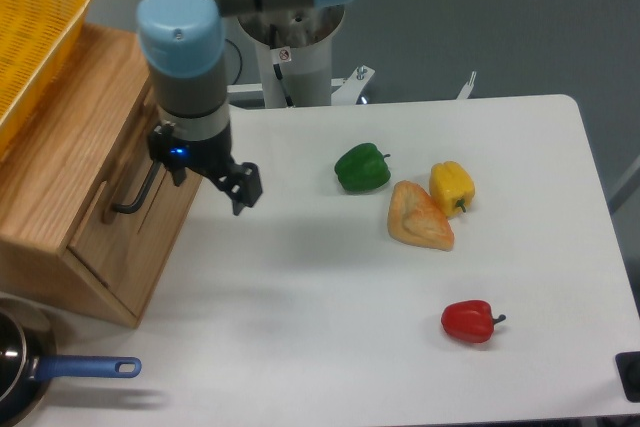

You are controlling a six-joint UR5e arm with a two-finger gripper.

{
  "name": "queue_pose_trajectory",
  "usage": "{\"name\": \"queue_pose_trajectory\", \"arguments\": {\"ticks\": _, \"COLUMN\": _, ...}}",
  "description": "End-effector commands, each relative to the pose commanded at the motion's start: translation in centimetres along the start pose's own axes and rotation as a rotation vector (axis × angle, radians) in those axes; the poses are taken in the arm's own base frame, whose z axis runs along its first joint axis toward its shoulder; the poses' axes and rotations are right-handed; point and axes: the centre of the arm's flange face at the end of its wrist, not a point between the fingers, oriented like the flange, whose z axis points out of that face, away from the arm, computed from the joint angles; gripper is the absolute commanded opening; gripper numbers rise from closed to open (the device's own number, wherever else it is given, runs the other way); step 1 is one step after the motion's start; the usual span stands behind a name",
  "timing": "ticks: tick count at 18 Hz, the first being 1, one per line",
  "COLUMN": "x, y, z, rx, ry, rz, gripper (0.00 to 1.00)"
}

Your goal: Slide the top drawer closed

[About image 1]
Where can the wooden top drawer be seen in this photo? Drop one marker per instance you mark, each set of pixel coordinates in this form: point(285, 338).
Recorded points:
point(107, 241)

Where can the wooden drawer cabinet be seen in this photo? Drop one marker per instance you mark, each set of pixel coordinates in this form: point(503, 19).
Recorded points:
point(53, 172)

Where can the yellow bell pepper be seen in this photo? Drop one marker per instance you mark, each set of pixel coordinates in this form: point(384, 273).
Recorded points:
point(451, 187)

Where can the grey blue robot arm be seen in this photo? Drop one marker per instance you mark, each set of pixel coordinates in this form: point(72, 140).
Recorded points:
point(183, 42)

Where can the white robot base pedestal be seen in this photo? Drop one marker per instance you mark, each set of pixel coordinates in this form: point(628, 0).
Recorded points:
point(294, 56)

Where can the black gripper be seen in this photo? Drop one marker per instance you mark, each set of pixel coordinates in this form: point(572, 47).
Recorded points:
point(210, 158)

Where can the black corner table clamp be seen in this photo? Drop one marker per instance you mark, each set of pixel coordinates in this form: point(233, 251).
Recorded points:
point(628, 366)

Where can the toy bread slice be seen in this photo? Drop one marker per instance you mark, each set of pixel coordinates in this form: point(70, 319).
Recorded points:
point(415, 219)

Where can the blue handled frying pan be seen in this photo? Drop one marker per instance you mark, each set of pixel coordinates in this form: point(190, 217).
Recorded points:
point(30, 361)

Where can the black drawer handle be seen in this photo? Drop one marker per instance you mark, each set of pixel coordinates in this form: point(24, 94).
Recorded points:
point(141, 195)

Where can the yellow plastic basket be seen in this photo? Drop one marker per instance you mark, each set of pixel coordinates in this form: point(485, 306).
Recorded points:
point(37, 37)

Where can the red bell pepper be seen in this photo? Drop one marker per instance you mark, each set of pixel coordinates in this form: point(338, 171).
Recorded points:
point(470, 321)

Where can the green bell pepper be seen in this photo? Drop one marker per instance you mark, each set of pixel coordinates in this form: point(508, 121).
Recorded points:
point(362, 169)

